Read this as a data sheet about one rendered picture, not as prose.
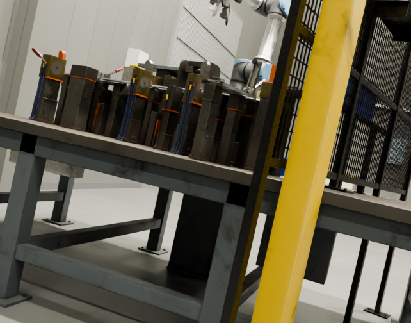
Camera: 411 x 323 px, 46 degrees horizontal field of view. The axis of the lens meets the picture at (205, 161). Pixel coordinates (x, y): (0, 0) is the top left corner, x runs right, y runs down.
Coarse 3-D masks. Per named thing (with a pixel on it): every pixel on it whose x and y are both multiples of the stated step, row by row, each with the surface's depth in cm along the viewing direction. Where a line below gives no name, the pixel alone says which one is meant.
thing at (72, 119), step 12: (72, 72) 254; (84, 72) 249; (96, 72) 254; (72, 84) 254; (84, 84) 249; (72, 96) 253; (84, 96) 251; (72, 108) 252; (84, 108) 252; (72, 120) 251; (84, 120) 254
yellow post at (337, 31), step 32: (352, 0) 141; (320, 32) 146; (352, 32) 144; (320, 64) 144; (320, 96) 143; (320, 128) 142; (288, 160) 147; (320, 160) 143; (288, 192) 146; (320, 192) 148; (288, 224) 145; (288, 256) 144; (288, 288) 143; (256, 320) 147; (288, 320) 147
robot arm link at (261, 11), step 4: (244, 0) 293; (248, 0) 292; (252, 0) 292; (256, 0) 294; (260, 0) 296; (264, 0) 298; (252, 4) 296; (256, 4) 296; (260, 4) 296; (252, 8) 299; (256, 8) 298; (260, 8) 298; (260, 12) 300; (264, 12) 299; (264, 16) 302
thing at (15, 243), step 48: (0, 144) 193; (48, 144) 186; (0, 192) 293; (48, 192) 334; (192, 192) 167; (240, 192) 162; (0, 240) 191; (48, 240) 210; (96, 240) 249; (384, 240) 148; (0, 288) 190; (144, 288) 172
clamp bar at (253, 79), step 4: (252, 60) 234; (256, 60) 232; (256, 64) 235; (260, 64) 235; (252, 68) 236; (256, 68) 236; (260, 68) 235; (252, 72) 236; (256, 72) 234; (252, 76) 236; (256, 76) 234; (248, 80) 235; (252, 80) 235; (256, 80) 234; (248, 84) 235; (252, 84) 233; (248, 88) 236; (252, 88) 233
